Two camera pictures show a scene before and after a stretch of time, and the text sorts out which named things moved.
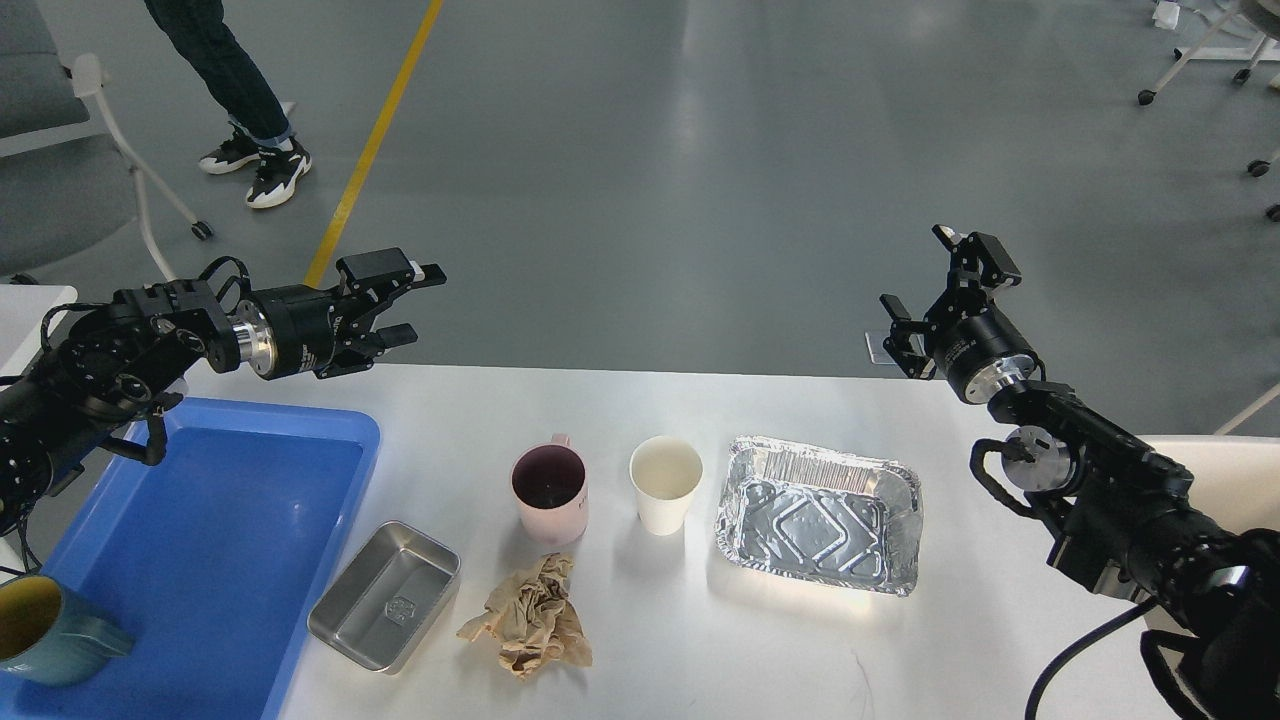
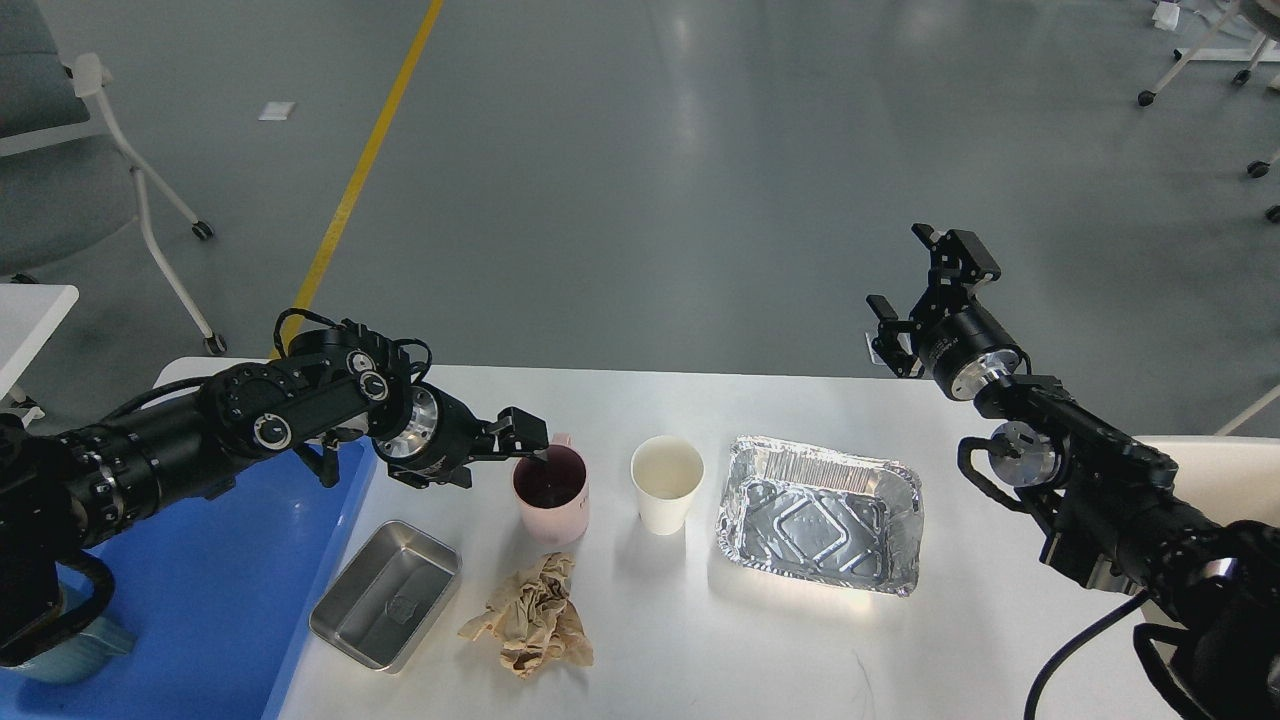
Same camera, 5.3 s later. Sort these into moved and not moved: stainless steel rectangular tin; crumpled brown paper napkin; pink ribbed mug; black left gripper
Moved: black left gripper
Not moved: stainless steel rectangular tin; crumpled brown paper napkin; pink ribbed mug
